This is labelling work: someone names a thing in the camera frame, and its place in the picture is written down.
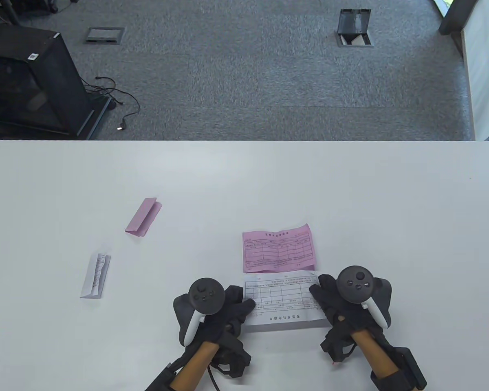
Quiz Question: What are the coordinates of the person's left hand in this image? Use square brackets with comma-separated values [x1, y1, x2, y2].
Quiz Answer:
[173, 285, 256, 347]

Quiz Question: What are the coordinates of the person's right hand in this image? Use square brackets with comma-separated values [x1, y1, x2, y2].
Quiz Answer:
[308, 274, 392, 335]

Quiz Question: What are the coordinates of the white printed form sheet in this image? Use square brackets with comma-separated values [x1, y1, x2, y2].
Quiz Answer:
[243, 270, 329, 333]

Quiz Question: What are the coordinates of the person's right forearm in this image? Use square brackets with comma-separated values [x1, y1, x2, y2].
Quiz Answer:
[350, 329, 401, 380]

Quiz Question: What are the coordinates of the person's left forearm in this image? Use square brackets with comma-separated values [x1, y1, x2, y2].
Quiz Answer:
[170, 340, 221, 391]

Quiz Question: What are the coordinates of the black white right hand controller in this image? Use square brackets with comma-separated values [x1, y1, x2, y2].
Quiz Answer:
[336, 266, 392, 329]

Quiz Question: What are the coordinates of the black white hand controller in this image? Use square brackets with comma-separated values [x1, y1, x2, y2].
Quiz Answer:
[181, 278, 225, 347]
[336, 266, 392, 329]

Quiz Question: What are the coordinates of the black white left hand controller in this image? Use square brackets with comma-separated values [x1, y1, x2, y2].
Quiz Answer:
[181, 278, 225, 347]

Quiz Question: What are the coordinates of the pink printed form sheet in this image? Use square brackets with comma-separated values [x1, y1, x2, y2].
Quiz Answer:
[242, 223, 315, 274]

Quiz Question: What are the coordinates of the folded pink paper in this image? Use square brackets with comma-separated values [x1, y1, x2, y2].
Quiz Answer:
[125, 198, 163, 237]

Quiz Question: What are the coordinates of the folded white paper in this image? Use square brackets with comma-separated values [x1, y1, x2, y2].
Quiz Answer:
[80, 253, 112, 299]

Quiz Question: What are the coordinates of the open grey floor socket box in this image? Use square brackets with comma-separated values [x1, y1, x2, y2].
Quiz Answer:
[336, 9, 374, 48]

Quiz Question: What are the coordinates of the white partition panel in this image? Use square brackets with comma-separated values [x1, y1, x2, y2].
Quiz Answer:
[460, 0, 489, 141]

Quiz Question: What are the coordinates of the closed grey floor socket box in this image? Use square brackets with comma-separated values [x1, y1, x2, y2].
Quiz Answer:
[84, 27, 126, 45]

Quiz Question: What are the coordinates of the black cabinet case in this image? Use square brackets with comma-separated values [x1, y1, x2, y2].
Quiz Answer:
[0, 24, 111, 138]

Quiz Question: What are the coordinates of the black chair base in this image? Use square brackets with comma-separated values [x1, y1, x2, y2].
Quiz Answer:
[0, 0, 80, 26]

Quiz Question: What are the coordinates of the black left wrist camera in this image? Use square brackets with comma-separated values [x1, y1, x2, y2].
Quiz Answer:
[210, 326, 252, 378]

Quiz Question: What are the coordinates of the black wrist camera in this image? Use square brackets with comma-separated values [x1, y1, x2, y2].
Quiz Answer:
[320, 319, 357, 364]
[210, 326, 252, 378]

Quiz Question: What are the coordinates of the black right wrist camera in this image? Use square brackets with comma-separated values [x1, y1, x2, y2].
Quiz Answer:
[320, 319, 357, 364]

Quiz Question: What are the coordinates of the black left forearm strap box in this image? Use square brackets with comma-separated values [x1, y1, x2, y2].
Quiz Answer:
[144, 353, 188, 391]

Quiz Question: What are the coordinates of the black forearm strap box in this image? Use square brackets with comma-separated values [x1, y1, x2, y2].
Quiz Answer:
[370, 347, 428, 391]
[144, 353, 188, 391]

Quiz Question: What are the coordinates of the black right forearm strap box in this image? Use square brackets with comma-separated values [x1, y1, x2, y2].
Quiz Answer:
[370, 347, 428, 391]

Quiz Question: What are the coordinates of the black cable with plug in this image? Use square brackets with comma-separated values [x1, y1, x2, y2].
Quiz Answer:
[83, 75, 141, 132]

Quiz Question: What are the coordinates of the dark grey post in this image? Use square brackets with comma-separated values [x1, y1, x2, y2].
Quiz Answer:
[438, 0, 480, 35]

